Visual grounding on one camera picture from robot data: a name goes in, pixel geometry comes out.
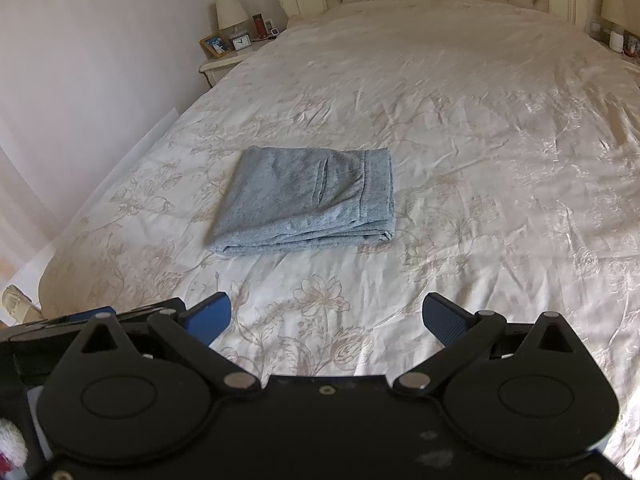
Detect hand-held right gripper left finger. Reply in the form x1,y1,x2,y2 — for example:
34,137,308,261
77,291,261,396

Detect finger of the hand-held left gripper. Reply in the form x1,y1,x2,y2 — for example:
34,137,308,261
116,297,187,322
42,306,118,327

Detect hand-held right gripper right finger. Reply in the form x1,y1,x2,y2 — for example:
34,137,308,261
395,292,585,396

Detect grey speckled pants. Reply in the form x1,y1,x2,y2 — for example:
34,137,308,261
207,145,396,259

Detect beige object beside bed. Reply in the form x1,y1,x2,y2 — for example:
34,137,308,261
0,284,42,327

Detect white and red fuzzy cloth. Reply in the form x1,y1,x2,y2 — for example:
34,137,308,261
0,416,29,480

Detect cream floral bedspread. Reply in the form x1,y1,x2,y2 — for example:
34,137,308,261
37,0,640,391

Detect cream nightstand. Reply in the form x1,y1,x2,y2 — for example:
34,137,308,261
589,20,640,67
197,35,287,92

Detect white bedside lamp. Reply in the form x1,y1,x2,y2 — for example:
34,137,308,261
599,0,629,32
215,0,249,37

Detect wooden picture frame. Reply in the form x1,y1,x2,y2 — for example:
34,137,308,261
199,33,232,59

